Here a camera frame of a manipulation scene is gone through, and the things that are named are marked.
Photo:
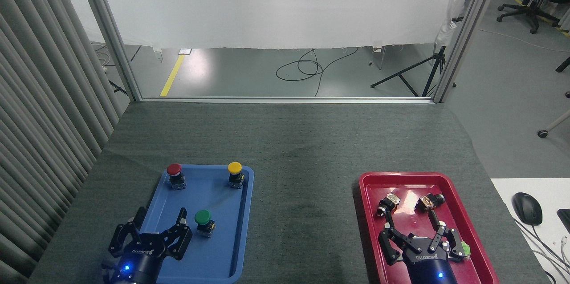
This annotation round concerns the grey pleated curtain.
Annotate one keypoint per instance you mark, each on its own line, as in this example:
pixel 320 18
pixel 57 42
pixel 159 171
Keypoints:
pixel 40 110

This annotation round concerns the green and white switch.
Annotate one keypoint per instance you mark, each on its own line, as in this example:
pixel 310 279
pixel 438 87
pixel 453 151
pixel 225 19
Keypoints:
pixel 466 248

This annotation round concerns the red plastic tray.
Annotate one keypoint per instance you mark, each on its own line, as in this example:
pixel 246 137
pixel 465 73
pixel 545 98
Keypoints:
pixel 409 186

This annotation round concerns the black computer mouse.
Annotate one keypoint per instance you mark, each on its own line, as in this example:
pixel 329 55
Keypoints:
pixel 527 208

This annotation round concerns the blue plastic tray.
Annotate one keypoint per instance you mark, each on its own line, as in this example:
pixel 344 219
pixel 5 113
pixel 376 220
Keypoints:
pixel 209 257

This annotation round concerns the black keyboard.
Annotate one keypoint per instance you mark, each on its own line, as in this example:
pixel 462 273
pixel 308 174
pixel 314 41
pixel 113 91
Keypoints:
pixel 565 219

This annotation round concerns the silver frame rail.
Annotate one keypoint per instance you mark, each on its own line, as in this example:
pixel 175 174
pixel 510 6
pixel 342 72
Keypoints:
pixel 289 99

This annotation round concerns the white desk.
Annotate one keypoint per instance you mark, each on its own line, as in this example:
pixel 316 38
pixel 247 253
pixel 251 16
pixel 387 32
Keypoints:
pixel 552 195

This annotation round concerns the black tripod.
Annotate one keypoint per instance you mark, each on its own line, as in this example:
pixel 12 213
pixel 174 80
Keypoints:
pixel 429 77

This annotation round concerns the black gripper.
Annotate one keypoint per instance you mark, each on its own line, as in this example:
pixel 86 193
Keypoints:
pixel 138 261
pixel 429 268

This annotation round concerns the yellow push button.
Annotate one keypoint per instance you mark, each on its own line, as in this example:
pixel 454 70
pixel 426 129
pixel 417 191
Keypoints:
pixel 234 168

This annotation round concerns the red push button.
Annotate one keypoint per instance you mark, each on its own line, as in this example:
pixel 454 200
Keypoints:
pixel 174 169

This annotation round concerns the white backdrop sheet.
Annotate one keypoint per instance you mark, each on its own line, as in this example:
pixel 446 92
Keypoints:
pixel 276 3

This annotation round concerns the silver frame post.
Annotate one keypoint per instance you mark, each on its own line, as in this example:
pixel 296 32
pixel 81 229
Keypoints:
pixel 109 30
pixel 465 30

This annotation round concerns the dark grey table cloth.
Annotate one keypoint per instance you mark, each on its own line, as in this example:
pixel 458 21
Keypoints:
pixel 303 150

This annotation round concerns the green push button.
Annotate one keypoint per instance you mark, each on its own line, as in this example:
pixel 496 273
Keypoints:
pixel 203 217

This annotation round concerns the white stand leg with wheel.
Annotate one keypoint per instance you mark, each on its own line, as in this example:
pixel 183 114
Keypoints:
pixel 556 124

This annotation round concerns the black knob selector switch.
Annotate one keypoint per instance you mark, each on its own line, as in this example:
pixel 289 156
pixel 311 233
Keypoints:
pixel 388 203
pixel 429 201

